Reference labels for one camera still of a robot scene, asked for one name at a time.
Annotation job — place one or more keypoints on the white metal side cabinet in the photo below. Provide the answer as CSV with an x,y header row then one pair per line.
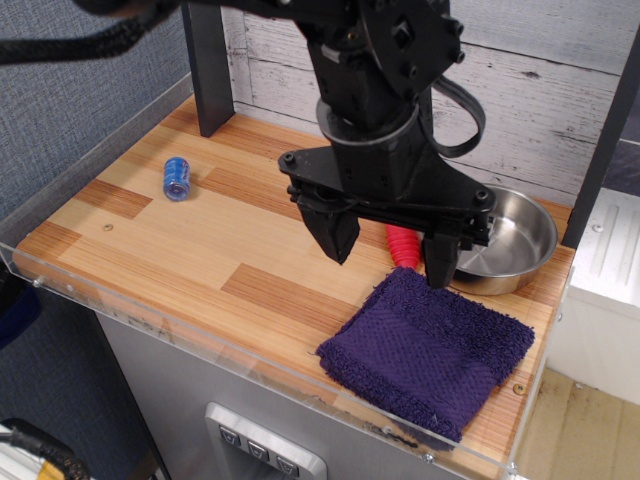
x,y
596,341

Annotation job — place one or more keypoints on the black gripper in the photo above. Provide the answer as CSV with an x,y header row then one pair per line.
x,y
402,182

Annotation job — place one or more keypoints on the dark left vertical post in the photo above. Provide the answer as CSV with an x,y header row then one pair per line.
x,y
208,61

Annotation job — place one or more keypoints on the small blue can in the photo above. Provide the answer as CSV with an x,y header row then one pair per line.
x,y
176,182

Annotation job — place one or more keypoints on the stainless steel pan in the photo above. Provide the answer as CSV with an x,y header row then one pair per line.
x,y
523,237

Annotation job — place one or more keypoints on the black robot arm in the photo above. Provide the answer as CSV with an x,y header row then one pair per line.
x,y
377,65

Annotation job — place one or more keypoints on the dark vertical post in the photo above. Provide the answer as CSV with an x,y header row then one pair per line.
x,y
605,148
208,61

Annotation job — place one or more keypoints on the silver cabinet with button panel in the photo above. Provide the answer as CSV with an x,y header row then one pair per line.
x,y
264,408

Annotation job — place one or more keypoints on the purple folded towel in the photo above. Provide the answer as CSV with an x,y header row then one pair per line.
x,y
428,356

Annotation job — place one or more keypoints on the dark right vertical post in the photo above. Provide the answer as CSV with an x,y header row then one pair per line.
x,y
605,148

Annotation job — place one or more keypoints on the red handled metal spoon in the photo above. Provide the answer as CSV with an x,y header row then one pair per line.
x,y
404,246

